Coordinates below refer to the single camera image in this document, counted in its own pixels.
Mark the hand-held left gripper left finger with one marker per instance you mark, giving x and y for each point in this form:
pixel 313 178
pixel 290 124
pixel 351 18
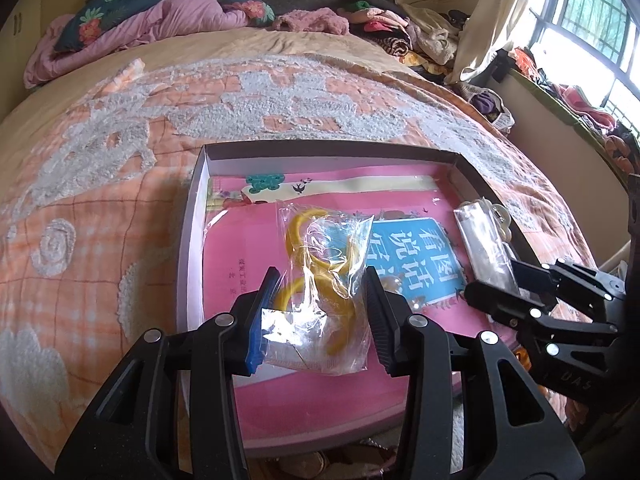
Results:
pixel 257 320

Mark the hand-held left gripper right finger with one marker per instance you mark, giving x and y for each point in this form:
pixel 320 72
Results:
pixel 382 320

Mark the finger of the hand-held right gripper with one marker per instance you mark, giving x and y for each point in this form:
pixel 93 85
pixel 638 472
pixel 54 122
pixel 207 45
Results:
pixel 500 305
pixel 535 282

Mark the clear pack of white beads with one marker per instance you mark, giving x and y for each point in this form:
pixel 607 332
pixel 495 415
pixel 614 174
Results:
pixel 482 245

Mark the clear bag of yellow hoops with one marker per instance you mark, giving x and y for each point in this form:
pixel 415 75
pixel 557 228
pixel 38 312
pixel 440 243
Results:
pixel 325 270

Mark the shallow grey cardboard box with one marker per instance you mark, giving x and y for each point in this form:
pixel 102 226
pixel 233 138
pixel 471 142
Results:
pixel 320 155

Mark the pink book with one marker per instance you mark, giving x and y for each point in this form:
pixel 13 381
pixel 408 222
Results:
pixel 240 255

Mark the woven bag of clothes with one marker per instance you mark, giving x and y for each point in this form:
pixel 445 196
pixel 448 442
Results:
pixel 487 105

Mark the clutter of clothes on windowsill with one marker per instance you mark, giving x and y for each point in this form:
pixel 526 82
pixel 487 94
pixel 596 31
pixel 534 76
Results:
pixel 575 100

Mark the orange cloud pattern blanket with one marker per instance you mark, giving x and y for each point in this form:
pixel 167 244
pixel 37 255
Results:
pixel 100 200

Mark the window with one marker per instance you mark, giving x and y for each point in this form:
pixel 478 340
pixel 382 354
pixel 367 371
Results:
pixel 595 20

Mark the cream curtain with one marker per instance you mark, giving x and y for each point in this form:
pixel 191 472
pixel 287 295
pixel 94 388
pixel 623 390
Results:
pixel 495 15

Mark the tan bed sheet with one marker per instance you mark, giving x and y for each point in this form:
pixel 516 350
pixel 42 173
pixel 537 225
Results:
pixel 280 42

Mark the pile of clothes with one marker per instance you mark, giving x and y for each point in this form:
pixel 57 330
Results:
pixel 400 30

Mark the pink fuzzy garment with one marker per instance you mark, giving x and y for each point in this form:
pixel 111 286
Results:
pixel 312 21

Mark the small dark floral pillow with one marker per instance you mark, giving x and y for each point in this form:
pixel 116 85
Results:
pixel 252 10

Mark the pink quilt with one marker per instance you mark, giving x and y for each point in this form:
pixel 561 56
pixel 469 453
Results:
pixel 185 17

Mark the large dark floral pillow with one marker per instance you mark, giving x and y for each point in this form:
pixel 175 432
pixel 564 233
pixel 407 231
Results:
pixel 100 15

